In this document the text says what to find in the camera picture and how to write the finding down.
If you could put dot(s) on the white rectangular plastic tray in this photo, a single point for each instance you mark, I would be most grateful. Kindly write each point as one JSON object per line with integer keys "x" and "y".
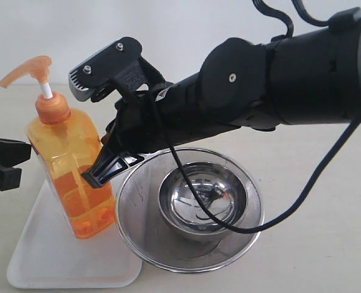
{"x": 48, "y": 256}

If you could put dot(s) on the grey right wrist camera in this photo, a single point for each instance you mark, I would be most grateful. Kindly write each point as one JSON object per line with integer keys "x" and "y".
{"x": 94, "y": 78}

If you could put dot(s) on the orange dish soap pump bottle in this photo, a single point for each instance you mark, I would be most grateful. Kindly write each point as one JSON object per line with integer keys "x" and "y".
{"x": 67, "y": 143}

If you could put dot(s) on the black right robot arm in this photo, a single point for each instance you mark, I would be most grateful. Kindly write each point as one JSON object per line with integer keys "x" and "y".
{"x": 313, "y": 78}

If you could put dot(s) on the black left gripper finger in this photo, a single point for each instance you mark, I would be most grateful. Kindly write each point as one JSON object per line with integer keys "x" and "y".
{"x": 10, "y": 178}
{"x": 13, "y": 152}

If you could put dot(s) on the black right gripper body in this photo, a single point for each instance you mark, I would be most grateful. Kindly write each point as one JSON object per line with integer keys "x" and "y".
{"x": 134, "y": 118}

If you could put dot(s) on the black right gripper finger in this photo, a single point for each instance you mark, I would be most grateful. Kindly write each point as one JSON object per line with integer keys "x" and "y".
{"x": 109, "y": 164}

